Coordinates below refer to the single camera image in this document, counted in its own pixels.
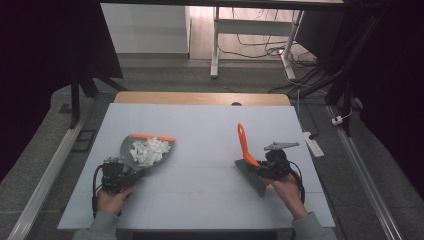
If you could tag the wooden table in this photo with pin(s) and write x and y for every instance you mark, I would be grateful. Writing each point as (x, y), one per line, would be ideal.
(200, 98)

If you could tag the white cabinet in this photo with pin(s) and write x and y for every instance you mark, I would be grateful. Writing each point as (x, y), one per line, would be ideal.
(146, 28)

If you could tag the black metal stand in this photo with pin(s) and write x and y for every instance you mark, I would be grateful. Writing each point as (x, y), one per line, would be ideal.
(76, 96)
(346, 86)

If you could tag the person's right hand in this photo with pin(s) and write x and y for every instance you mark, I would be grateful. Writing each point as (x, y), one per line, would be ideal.
(288, 195)

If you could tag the person's left hand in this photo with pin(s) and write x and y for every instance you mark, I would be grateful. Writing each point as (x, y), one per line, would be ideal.
(111, 201)

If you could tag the grey dustpan with orange edge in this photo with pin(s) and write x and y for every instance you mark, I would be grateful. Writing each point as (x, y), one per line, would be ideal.
(128, 151)

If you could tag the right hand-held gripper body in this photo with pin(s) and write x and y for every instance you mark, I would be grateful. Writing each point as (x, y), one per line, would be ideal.
(278, 165)

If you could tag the white power strip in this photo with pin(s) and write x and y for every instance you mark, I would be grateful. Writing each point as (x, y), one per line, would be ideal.
(313, 145)

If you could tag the black floor plate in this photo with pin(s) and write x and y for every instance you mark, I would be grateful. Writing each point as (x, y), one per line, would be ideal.
(84, 141)

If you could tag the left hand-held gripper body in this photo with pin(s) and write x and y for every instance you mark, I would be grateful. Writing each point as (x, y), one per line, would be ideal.
(115, 178)

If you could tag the pile of white paper scraps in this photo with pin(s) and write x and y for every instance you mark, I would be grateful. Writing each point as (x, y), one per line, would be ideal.
(150, 151)

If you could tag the aluminium rail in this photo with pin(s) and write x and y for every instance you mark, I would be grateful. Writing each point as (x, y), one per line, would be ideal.
(46, 173)
(366, 180)

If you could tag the orange brush with grey bristles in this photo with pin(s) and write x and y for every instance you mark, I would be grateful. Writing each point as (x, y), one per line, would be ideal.
(246, 146)

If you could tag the dark curtain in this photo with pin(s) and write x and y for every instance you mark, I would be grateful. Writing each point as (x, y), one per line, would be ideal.
(40, 66)
(393, 83)

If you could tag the small white plug adapter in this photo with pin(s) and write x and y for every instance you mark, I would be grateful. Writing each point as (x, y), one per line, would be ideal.
(337, 120)

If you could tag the pale blue table board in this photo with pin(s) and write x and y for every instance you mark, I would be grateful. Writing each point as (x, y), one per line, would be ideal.
(200, 196)

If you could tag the white metal desk frame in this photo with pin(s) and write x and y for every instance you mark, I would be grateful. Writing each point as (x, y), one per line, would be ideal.
(253, 27)

